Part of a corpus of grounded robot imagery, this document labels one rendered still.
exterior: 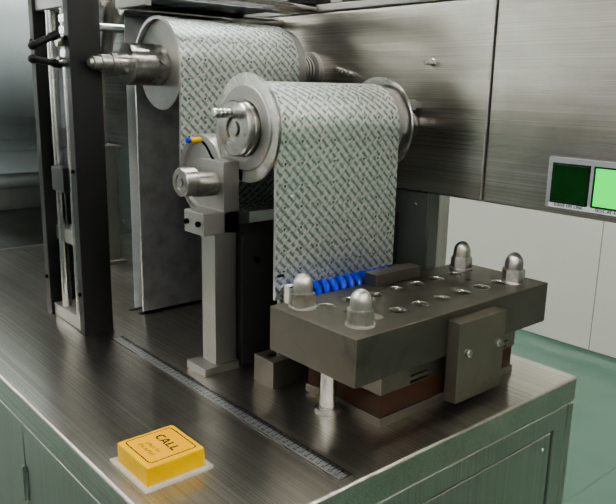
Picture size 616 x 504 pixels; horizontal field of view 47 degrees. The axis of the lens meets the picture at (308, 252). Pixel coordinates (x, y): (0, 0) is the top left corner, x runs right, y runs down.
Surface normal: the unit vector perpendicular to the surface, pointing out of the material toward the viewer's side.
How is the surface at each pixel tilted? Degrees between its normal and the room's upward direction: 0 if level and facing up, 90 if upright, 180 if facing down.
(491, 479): 90
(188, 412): 0
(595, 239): 90
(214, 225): 90
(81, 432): 0
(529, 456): 90
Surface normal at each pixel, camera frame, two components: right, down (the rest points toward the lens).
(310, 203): 0.65, 0.18
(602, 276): -0.76, 0.14
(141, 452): 0.02, -0.97
